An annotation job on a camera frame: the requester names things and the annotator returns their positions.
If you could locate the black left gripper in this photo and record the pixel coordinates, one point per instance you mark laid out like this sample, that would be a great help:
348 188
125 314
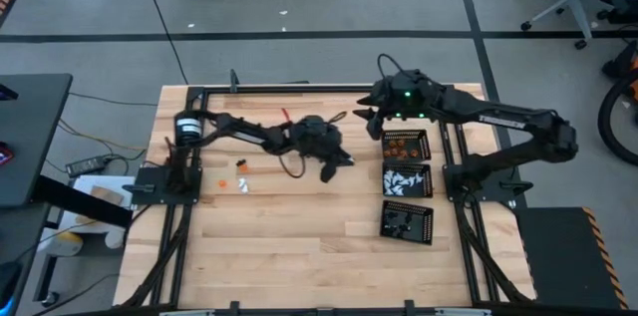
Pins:
319 141

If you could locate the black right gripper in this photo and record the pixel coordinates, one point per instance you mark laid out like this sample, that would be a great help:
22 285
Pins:
385 101

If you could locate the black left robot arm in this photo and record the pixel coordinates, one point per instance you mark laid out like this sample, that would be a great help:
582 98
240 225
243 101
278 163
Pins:
239 131

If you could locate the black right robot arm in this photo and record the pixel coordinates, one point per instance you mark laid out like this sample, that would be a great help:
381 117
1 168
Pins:
498 116

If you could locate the black slotted plastic basket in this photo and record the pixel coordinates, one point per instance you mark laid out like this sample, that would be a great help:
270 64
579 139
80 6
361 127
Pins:
421 231
423 146
426 189

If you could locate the silver metal bar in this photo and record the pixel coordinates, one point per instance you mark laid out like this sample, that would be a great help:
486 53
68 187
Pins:
463 313
187 313

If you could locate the black power adapter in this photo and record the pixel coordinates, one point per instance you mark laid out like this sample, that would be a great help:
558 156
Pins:
86 166

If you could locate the white cardboard box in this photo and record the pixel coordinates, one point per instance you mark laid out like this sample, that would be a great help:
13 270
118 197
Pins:
85 184

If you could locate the black and orange machine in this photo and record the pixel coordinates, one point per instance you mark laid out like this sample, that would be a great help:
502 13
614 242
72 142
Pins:
623 64

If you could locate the black desk crossbar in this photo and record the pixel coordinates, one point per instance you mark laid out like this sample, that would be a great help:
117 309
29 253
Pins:
85 201

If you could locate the black chair base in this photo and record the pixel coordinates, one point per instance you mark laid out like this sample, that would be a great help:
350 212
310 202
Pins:
623 12

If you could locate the white and yellow bag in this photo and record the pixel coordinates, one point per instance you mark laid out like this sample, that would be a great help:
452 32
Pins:
67 245

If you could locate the dark grey desk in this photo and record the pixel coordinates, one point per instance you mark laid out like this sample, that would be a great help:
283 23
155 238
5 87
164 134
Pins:
35 131

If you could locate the black stand foot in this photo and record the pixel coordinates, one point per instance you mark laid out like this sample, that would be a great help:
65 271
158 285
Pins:
50 299

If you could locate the red lit desk device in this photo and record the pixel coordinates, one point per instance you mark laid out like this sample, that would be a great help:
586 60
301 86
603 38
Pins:
4 155

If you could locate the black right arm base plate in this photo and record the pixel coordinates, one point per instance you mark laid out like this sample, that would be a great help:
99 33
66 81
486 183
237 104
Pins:
498 191

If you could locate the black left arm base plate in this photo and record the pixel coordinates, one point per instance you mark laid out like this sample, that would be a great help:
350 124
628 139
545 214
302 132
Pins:
154 191

